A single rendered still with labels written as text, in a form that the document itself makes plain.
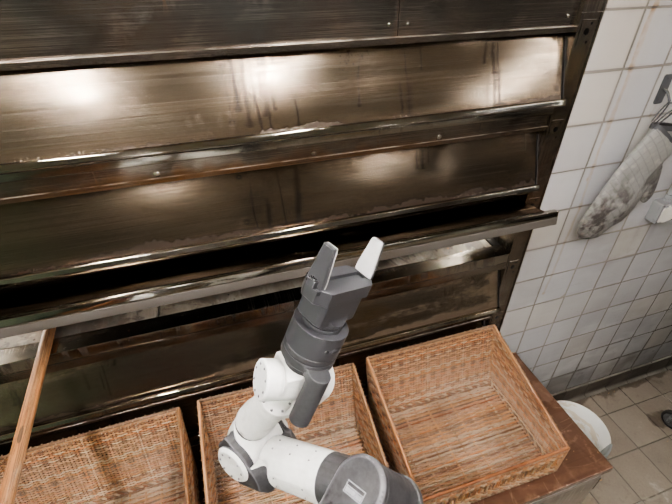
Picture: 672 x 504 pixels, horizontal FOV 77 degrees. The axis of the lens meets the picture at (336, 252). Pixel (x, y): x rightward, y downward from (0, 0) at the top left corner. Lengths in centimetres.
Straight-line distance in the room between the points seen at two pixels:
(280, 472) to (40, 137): 79
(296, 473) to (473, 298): 105
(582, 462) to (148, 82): 179
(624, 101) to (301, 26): 102
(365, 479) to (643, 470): 215
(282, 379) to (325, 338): 10
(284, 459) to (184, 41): 83
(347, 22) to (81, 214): 74
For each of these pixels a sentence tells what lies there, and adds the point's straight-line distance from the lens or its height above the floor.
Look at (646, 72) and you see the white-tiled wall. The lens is 163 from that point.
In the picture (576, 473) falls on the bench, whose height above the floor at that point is 58.
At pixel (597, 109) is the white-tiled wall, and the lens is 155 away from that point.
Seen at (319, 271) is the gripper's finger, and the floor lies 173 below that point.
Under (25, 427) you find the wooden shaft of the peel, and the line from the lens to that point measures 124.
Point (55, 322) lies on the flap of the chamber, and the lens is 113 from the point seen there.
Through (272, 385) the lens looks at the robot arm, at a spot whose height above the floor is 154.
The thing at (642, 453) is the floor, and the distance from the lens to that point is 282.
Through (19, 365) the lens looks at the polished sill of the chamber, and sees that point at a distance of 145.
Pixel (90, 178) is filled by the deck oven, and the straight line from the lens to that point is 109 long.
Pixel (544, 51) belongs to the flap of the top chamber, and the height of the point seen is 184.
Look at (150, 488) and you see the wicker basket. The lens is 176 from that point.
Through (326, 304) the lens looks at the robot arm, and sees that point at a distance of 57.
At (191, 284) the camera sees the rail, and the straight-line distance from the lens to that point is 105.
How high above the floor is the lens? 208
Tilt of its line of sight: 36 degrees down
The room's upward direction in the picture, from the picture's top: straight up
